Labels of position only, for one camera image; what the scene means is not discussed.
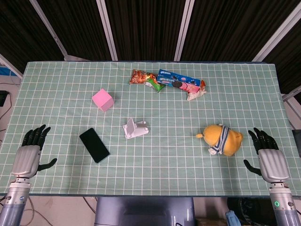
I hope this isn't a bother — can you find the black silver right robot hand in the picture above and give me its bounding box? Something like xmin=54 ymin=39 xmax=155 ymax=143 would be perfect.
xmin=243 ymin=127 xmax=290 ymax=183

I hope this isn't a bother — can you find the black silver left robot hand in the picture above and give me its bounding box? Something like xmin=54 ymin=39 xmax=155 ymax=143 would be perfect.
xmin=10 ymin=124 xmax=58 ymax=178

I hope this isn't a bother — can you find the black smartphone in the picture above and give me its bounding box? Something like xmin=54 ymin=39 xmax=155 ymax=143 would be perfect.
xmin=79 ymin=128 xmax=111 ymax=164

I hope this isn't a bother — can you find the white folding phone stand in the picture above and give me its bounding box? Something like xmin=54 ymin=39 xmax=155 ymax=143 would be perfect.
xmin=122 ymin=117 xmax=151 ymax=140

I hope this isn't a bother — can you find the yellow plush toy striped scarf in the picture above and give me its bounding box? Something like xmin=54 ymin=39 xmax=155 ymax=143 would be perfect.
xmin=196 ymin=123 xmax=244 ymax=157

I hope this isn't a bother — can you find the black bag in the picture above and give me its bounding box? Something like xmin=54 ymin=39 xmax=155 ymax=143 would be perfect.
xmin=227 ymin=197 xmax=277 ymax=226

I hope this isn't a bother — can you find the black power adapter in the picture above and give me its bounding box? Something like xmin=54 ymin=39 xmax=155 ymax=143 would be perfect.
xmin=0 ymin=90 xmax=10 ymax=106

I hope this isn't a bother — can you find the blue cloth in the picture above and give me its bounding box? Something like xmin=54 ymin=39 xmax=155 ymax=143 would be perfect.
xmin=225 ymin=210 xmax=243 ymax=226

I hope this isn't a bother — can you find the pink cube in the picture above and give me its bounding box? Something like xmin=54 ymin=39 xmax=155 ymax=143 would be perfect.
xmin=91 ymin=89 xmax=115 ymax=113

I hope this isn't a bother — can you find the white orange crumpled snack wrapper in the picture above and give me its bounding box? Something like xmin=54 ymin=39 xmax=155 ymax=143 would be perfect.
xmin=187 ymin=80 xmax=207 ymax=101

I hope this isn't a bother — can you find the green checked tablecloth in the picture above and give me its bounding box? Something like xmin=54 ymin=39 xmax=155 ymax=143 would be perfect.
xmin=0 ymin=61 xmax=301 ymax=196

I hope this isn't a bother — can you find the pink and blue cookie box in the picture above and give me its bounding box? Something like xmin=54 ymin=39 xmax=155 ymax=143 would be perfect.
xmin=157 ymin=75 xmax=199 ymax=93

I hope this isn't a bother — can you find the grey-blue robot torso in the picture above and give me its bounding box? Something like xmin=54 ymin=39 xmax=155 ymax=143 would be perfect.
xmin=94 ymin=196 xmax=196 ymax=226

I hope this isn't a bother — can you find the green snack packet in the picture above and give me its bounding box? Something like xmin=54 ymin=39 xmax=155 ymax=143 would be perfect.
xmin=144 ymin=77 xmax=166 ymax=93

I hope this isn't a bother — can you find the orange snack packet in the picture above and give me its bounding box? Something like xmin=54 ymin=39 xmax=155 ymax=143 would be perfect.
xmin=128 ymin=69 xmax=158 ymax=85

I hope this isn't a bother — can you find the aluminium frame post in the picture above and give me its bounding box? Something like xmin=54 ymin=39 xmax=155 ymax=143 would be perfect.
xmin=250 ymin=0 xmax=301 ymax=62
xmin=0 ymin=53 xmax=24 ymax=80
xmin=29 ymin=0 xmax=72 ymax=61
xmin=174 ymin=0 xmax=196 ymax=62
xmin=282 ymin=86 xmax=301 ymax=118
xmin=96 ymin=0 xmax=118 ymax=61

